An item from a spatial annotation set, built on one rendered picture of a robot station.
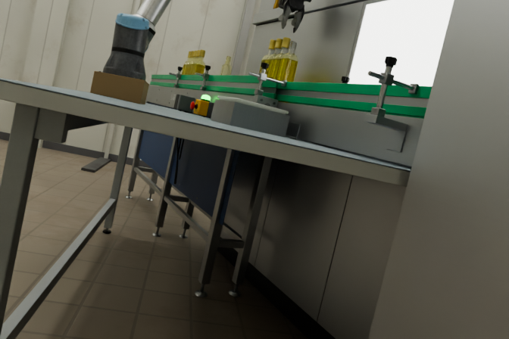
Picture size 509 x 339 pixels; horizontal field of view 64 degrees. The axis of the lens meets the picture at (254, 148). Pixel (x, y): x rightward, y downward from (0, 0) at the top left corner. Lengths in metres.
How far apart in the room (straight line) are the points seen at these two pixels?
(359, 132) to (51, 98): 0.82
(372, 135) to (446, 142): 0.39
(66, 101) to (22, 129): 0.11
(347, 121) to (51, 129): 0.82
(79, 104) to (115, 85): 0.72
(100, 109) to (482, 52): 0.70
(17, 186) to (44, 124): 0.13
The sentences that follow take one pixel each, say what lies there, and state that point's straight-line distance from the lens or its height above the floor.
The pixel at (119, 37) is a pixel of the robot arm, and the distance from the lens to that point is 1.56.
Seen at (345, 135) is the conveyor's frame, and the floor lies 0.80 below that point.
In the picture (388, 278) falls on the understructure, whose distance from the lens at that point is 0.90.
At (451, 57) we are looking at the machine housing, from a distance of 0.88.
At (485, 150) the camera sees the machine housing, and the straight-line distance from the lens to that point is 0.80.
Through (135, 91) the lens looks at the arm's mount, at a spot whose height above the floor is 0.79.
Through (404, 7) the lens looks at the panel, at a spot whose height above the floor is 1.27.
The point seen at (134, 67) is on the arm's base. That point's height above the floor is 0.87.
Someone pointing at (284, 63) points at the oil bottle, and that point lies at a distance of 1.72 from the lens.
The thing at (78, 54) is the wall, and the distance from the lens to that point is 4.93.
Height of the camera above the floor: 0.77
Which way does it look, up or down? 3 degrees down
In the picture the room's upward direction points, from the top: 13 degrees clockwise
